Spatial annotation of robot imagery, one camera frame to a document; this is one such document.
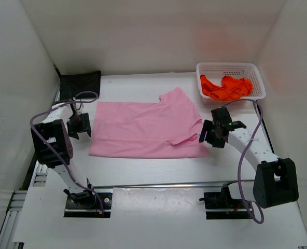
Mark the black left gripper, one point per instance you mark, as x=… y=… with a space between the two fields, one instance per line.
x=86 y=125

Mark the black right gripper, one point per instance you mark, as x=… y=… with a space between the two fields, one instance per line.
x=206 y=127

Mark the pink t shirt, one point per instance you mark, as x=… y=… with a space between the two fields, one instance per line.
x=165 y=129

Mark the black t shirt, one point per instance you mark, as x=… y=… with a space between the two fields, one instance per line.
x=78 y=85

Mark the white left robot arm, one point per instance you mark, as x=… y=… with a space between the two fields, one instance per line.
x=62 y=146

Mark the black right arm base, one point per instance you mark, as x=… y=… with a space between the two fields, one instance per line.
x=219 y=204

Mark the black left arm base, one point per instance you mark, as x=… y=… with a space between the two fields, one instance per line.
x=86 y=205

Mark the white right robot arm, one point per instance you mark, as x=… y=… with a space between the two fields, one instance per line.
x=275 y=181

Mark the white plastic laundry basket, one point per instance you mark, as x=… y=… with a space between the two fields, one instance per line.
x=215 y=71

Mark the orange t shirt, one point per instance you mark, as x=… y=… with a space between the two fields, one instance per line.
x=230 y=89

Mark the aluminium table edge rail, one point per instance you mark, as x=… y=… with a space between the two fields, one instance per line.
x=169 y=184

